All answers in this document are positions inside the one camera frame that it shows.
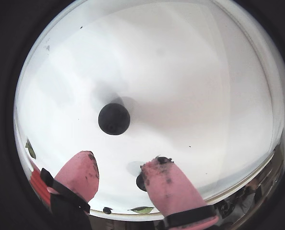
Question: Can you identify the pink-tipped gripper finger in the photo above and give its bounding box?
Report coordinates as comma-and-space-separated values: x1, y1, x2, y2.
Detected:
140, 157, 219, 230
40, 150, 100, 230

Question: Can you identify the red collapsible silicone cup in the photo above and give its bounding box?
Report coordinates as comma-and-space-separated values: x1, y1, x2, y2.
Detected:
28, 162, 52, 204

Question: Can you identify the green leaf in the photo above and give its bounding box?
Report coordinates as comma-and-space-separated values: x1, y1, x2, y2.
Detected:
127, 207, 155, 215
24, 138, 37, 159

